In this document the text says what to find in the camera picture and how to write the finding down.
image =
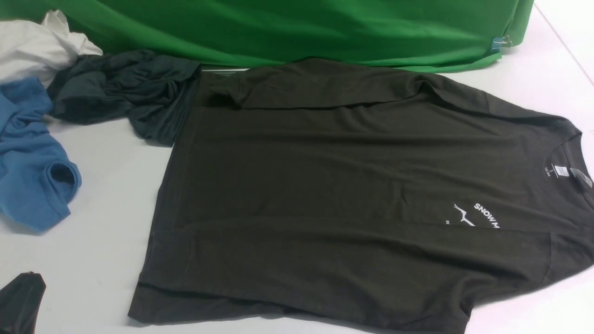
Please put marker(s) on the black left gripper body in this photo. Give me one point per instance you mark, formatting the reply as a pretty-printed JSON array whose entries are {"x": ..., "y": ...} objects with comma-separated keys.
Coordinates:
[{"x": 20, "y": 302}]

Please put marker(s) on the dark gray long-sleeve shirt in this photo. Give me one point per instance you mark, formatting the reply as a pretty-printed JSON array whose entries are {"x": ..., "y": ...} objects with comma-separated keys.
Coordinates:
[{"x": 374, "y": 196}]

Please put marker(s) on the blue crumpled shirt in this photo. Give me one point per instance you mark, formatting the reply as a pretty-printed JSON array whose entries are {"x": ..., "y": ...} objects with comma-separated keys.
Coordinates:
[{"x": 38, "y": 180}]

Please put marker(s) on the dark teal crumpled shirt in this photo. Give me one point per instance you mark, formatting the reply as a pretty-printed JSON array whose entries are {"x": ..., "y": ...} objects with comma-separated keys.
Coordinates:
[{"x": 153, "y": 91}]

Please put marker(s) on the white crumpled shirt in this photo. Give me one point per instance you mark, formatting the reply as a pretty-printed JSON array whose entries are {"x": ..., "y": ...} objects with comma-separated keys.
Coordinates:
[{"x": 29, "y": 49}]

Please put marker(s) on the green backdrop cloth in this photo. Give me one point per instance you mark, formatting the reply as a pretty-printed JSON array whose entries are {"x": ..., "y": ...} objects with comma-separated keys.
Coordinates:
[{"x": 432, "y": 36}]

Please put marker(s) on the blue binder clip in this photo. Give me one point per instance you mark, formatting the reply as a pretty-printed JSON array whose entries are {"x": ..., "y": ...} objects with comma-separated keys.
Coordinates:
[{"x": 498, "y": 44}]

